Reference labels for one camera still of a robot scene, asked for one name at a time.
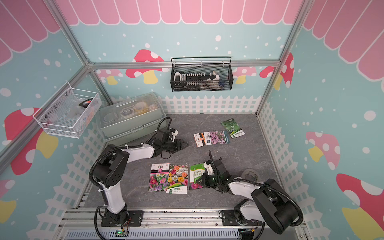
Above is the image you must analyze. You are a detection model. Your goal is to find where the roll of clear tape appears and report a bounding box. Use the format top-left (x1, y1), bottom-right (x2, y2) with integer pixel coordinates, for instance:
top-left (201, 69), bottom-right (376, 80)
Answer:
top-left (241, 169), bottom-right (259, 182)

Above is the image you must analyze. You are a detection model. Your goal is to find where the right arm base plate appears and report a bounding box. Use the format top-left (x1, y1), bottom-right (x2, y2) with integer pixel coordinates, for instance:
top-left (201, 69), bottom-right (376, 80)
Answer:
top-left (219, 210), bottom-right (263, 228)

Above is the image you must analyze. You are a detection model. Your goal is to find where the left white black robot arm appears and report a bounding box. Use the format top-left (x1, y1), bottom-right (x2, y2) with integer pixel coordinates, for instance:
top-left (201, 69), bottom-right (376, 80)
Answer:
top-left (89, 117), bottom-right (189, 226)

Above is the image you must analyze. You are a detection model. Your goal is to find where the dark green vegetable seed packet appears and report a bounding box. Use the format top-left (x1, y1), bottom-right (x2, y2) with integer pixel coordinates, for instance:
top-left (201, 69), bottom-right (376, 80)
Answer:
top-left (221, 118), bottom-right (245, 139)

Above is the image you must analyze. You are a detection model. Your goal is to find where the mixed rose flower seed packet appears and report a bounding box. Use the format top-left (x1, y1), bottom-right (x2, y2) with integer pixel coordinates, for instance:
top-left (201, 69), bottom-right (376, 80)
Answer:
top-left (166, 165), bottom-right (190, 195)

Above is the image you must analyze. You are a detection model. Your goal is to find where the translucent green plastic storage box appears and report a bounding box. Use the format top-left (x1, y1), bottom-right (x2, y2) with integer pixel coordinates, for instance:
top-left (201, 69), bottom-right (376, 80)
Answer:
top-left (96, 93), bottom-right (166, 146)

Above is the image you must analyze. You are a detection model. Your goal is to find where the black wire wall basket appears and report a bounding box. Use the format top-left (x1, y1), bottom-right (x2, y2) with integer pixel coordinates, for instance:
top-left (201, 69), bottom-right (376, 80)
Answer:
top-left (170, 57), bottom-right (234, 92)

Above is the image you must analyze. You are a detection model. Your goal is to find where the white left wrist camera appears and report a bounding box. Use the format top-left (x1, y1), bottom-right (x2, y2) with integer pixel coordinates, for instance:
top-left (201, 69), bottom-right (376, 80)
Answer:
top-left (169, 128), bottom-right (179, 142)

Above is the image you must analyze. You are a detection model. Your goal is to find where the pink aster flower seed packet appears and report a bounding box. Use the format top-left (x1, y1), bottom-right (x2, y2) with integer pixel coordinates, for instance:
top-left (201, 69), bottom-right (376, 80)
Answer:
top-left (148, 163), bottom-right (170, 192)

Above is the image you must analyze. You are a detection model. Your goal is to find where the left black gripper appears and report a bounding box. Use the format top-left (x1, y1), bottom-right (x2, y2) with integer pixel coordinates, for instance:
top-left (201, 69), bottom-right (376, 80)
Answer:
top-left (162, 138), bottom-right (189, 154)

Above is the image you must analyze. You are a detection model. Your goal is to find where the orange black seed packet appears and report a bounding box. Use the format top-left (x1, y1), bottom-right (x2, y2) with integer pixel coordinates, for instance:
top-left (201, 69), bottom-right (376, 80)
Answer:
top-left (194, 132), bottom-right (212, 148)

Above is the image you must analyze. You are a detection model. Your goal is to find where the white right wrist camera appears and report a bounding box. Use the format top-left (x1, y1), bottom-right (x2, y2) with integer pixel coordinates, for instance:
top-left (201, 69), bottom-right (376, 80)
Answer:
top-left (204, 163), bottom-right (215, 176)

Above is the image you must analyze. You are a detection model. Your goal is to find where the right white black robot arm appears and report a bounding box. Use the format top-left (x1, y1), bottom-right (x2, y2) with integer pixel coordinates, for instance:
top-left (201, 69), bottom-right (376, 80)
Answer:
top-left (198, 159), bottom-right (304, 235)

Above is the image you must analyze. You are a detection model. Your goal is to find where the white wire wall basket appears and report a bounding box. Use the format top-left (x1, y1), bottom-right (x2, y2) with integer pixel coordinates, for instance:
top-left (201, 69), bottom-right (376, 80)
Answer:
top-left (33, 83), bottom-right (102, 139)

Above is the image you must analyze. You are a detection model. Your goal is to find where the small circuit board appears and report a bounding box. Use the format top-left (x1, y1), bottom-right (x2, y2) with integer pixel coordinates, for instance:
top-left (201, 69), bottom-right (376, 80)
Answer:
top-left (115, 230), bottom-right (129, 238)

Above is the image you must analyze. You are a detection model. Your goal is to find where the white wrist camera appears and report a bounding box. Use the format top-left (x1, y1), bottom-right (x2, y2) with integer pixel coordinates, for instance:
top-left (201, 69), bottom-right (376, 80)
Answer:
top-left (204, 163), bottom-right (215, 176)
top-left (169, 128), bottom-right (179, 142)

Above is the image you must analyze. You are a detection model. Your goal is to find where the white black tool in basket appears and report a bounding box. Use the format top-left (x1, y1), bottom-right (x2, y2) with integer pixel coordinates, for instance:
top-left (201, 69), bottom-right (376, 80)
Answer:
top-left (171, 72), bottom-right (220, 91)

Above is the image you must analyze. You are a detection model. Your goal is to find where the green white seed packet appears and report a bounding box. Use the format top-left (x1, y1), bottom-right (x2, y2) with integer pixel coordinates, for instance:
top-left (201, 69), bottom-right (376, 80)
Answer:
top-left (189, 163), bottom-right (207, 190)

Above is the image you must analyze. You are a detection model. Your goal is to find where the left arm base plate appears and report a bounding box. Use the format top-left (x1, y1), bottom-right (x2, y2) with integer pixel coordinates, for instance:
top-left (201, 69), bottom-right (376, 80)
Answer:
top-left (101, 210), bottom-right (144, 227)

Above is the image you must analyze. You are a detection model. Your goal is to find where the black red tape measure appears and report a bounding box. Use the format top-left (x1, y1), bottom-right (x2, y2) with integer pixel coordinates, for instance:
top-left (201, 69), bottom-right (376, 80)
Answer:
top-left (79, 98), bottom-right (93, 109)

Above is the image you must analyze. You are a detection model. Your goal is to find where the purple flower seed packet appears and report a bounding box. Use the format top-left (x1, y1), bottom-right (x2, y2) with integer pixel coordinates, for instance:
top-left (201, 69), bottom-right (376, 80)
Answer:
top-left (210, 130), bottom-right (230, 145)

